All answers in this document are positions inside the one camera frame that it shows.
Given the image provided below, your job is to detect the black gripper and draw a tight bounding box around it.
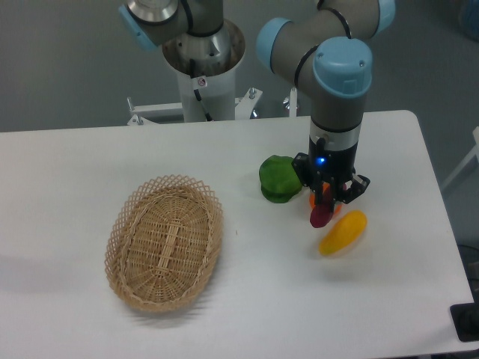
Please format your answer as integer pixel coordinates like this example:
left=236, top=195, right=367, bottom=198
left=293, top=122, right=370, bottom=214

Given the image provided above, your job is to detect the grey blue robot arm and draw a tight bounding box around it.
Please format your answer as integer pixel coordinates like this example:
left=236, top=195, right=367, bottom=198
left=119, top=1, right=396, bottom=227

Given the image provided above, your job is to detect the orange tangerine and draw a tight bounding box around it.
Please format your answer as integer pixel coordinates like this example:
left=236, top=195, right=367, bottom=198
left=309, top=182, right=343, bottom=218

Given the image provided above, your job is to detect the yellow mango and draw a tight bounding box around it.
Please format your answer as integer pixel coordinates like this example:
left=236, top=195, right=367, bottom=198
left=318, top=210, right=367, bottom=256

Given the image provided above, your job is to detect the green bok choy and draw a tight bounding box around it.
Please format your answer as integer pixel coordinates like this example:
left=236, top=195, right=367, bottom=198
left=259, top=155, right=303, bottom=203

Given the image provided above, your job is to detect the woven wicker basket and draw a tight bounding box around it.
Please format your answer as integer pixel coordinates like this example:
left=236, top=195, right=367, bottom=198
left=105, top=175, right=223, bottom=313

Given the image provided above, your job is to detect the black device at table edge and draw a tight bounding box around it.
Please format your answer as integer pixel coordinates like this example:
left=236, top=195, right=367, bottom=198
left=450, top=303, right=478, bottom=343

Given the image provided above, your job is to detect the blue object top right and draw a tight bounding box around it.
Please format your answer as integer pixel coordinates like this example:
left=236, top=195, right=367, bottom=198
left=458, top=0, right=479, bottom=41

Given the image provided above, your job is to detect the white furniture frame right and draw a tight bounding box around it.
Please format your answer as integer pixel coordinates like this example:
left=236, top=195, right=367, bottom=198
left=440, top=126, right=478, bottom=194

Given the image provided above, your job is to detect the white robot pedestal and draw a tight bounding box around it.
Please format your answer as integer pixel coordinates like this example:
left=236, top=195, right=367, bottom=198
left=162, top=19, right=245, bottom=110

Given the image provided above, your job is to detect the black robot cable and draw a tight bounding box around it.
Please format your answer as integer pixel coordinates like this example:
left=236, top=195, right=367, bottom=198
left=189, top=58, right=214, bottom=123

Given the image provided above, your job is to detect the white metal base frame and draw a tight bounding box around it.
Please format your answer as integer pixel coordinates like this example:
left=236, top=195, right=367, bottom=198
left=126, top=87, right=300, bottom=126

